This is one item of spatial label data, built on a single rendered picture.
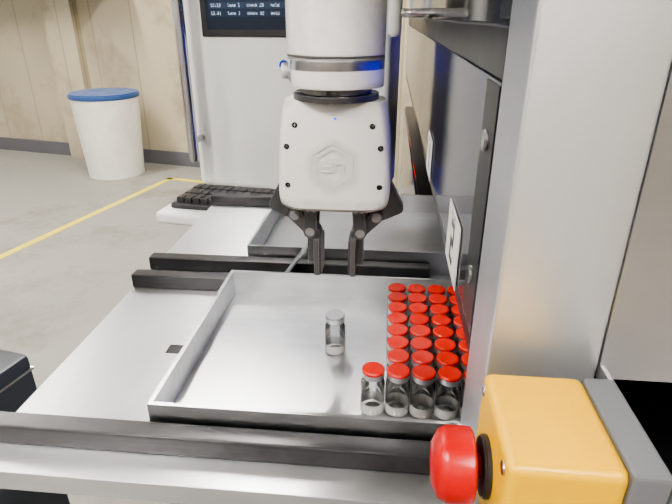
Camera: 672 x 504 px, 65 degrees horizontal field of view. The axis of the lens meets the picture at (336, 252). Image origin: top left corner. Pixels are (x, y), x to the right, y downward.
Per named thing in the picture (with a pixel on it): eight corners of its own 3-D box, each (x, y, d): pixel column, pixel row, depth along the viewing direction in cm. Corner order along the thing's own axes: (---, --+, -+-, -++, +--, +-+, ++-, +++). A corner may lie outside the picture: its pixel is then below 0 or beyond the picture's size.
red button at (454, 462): (490, 465, 31) (499, 412, 29) (504, 526, 27) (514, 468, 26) (425, 461, 31) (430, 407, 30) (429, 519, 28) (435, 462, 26)
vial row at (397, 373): (404, 316, 64) (406, 282, 62) (408, 419, 48) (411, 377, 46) (386, 315, 64) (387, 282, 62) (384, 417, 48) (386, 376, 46)
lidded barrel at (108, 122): (163, 167, 462) (152, 88, 435) (123, 184, 416) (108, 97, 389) (112, 162, 478) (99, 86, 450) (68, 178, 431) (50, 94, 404)
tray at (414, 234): (463, 214, 98) (465, 196, 96) (486, 277, 74) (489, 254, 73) (282, 208, 101) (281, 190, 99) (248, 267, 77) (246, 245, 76)
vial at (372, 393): (383, 401, 50) (385, 361, 48) (383, 417, 48) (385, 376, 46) (360, 400, 50) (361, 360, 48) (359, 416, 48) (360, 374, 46)
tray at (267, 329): (496, 306, 67) (499, 281, 65) (553, 465, 43) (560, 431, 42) (233, 293, 70) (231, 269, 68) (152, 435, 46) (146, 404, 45)
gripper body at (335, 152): (269, 85, 43) (275, 214, 48) (395, 87, 42) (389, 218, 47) (286, 76, 50) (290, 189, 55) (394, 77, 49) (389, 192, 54)
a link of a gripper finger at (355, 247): (348, 214, 49) (347, 278, 52) (382, 215, 49) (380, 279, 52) (350, 203, 52) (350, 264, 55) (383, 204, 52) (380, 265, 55)
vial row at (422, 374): (423, 317, 64) (425, 283, 62) (433, 421, 48) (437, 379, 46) (404, 316, 64) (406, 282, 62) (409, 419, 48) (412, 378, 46)
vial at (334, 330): (345, 345, 59) (346, 311, 57) (344, 356, 57) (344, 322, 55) (326, 344, 59) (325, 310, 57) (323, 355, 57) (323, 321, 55)
